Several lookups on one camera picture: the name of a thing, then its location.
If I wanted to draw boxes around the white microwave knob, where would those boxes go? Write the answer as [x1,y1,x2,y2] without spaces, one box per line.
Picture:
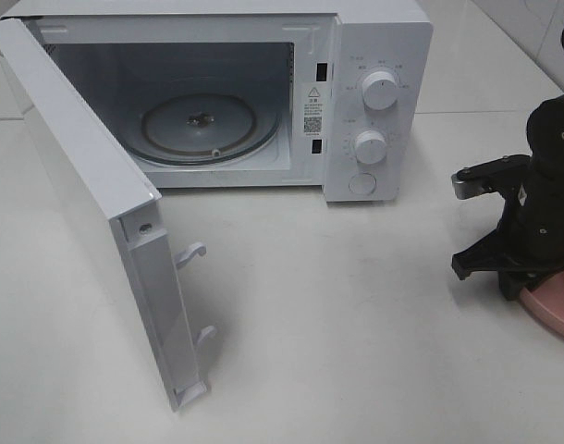
[354,129,387,165]
[362,69,398,111]

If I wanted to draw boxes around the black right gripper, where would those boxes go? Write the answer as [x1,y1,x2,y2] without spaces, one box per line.
[451,153,564,301]

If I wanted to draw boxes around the white microwave oven body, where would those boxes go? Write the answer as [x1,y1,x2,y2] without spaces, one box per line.
[0,1,433,211]

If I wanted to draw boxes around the round white door button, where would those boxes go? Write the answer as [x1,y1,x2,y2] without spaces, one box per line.
[349,173,376,195]

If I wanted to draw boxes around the lower white microwave knob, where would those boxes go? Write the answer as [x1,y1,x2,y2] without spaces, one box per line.
[354,129,387,165]

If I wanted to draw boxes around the pink round plate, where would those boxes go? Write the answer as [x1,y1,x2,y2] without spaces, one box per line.
[520,271,564,338]

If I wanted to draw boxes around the white microwave door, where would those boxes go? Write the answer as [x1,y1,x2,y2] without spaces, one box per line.
[0,18,216,410]

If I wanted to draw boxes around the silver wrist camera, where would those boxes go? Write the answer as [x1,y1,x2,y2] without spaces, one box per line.
[451,154,531,200]

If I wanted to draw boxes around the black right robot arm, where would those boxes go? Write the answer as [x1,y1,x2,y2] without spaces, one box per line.
[451,94,564,300]

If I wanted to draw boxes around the upper white microwave knob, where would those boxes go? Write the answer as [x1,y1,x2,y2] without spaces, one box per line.
[362,69,398,111]

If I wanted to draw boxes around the white warning label sticker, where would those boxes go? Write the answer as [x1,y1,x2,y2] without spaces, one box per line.
[300,81,328,136]

